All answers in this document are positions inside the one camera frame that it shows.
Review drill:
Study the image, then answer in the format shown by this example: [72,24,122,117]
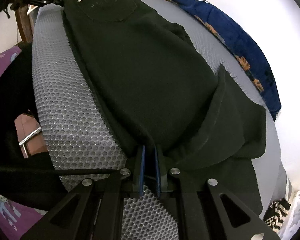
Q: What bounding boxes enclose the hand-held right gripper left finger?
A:
[20,146,147,240]

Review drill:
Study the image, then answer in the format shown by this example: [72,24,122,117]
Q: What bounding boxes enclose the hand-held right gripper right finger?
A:
[152,147,280,240]

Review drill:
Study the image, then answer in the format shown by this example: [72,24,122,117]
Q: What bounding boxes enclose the black pants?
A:
[62,0,267,215]

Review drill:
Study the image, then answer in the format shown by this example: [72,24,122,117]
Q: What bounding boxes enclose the purple printed cloth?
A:
[0,46,44,233]

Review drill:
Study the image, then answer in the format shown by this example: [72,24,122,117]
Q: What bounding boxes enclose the grey mesh mattress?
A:
[31,0,288,240]

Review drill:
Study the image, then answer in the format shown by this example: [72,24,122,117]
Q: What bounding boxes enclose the dark cloth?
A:
[0,42,115,210]

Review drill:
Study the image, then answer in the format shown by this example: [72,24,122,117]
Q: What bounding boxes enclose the brown wooden furniture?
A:
[14,110,49,158]

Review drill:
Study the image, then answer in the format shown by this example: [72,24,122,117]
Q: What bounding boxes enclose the black and cream zigzag knit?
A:
[264,198,292,232]

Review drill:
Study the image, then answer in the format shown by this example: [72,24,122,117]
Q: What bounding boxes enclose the white floral pillow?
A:
[277,190,300,240]

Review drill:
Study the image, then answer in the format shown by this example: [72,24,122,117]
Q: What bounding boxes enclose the blue blanket with orange print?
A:
[152,0,282,122]

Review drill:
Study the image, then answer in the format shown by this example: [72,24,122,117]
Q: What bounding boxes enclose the wooden chair frame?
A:
[9,0,37,44]

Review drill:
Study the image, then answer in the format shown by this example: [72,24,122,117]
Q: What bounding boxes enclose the metal bar handle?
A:
[19,127,42,158]

